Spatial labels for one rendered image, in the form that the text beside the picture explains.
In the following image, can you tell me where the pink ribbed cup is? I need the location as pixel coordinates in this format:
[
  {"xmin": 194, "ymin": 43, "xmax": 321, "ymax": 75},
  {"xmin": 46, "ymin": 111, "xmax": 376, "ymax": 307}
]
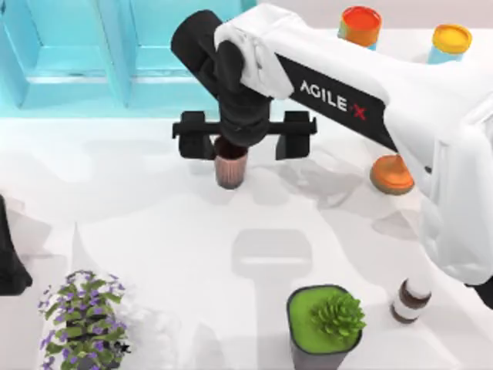
[{"xmin": 213, "ymin": 137, "xmax": 248, "ymax": 190}]

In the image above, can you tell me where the orange round coaster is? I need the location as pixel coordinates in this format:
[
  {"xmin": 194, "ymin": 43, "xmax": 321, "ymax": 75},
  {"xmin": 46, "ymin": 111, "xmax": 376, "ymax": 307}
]
[{"xmin": 369, "ymin": 153, "xmax": 416, "ymax": 196}]

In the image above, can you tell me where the orange topped blue can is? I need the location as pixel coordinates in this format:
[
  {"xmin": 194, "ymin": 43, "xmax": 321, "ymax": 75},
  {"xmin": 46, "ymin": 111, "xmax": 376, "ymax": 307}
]
[{"xmin": 337, "ymin": 5, "xmax": 384, "ymax": 52}]

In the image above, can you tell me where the light blue rack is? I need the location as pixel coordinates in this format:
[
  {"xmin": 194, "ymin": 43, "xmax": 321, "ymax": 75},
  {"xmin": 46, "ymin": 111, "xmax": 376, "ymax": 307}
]
[{"xmin": 0, "ymin": 0, "xmax": 258, "ymax": 119}]

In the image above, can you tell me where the green succulent in dark pot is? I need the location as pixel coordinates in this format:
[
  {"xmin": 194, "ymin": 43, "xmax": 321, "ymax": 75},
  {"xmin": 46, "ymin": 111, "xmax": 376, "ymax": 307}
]
[{"xmin": 286, "ymin": 284, "xmax": 367, "ymax": 370}]

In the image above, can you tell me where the yellow topped blue can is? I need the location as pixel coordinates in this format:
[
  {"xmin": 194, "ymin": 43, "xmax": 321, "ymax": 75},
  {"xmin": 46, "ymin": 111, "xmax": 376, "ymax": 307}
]
[{"xmin": 426, "ymin": 23, "xmax": 474, "ymax": 65}]

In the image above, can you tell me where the brown and white bottle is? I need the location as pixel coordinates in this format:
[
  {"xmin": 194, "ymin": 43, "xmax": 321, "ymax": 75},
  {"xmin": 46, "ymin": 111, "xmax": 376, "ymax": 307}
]
[{"xmin": 389, "ymin": 277, "xmax": 432, "ymax": 325}]

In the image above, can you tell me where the purple flowering potted plant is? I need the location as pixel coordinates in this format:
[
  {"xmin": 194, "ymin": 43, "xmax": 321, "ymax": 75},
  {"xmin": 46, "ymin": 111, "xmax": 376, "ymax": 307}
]
[{"xmin": 37, "ymin": 269, "xmax": 132, "ymax": 370}]

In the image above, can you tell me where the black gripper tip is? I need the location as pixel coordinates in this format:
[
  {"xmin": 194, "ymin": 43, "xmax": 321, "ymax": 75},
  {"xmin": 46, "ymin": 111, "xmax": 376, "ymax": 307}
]
[{"xmin": 0, "ymin": 194, "xmax": 34, "ymax": 288}]

